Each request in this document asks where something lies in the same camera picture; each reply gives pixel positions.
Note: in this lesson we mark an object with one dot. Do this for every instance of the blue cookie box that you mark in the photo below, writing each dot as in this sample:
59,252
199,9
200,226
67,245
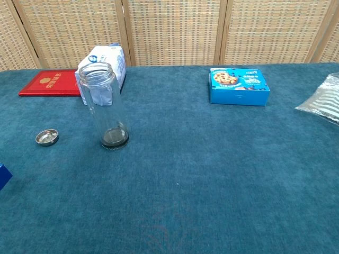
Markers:
238,87

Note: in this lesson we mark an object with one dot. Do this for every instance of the clear striped plastic bag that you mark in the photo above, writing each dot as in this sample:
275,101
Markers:
324,99

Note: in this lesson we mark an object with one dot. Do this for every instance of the red certificate book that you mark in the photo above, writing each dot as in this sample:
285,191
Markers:
53,83

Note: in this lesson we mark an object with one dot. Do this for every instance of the white blue paper bag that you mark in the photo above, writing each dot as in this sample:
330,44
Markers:
116,63

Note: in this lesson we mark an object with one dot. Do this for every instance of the dark blue box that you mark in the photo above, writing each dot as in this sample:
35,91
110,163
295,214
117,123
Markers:
3,176

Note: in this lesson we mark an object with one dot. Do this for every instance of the woven rattan folding screen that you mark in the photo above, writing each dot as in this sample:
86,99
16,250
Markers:
172,31

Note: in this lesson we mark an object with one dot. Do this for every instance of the clear glass jar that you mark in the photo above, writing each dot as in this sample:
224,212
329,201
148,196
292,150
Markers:
102,105

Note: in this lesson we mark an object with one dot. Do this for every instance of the black mesh strainer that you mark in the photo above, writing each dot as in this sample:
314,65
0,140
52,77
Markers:
46,137

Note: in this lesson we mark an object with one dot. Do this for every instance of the teal table cloth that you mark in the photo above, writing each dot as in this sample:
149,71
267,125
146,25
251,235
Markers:
185,172

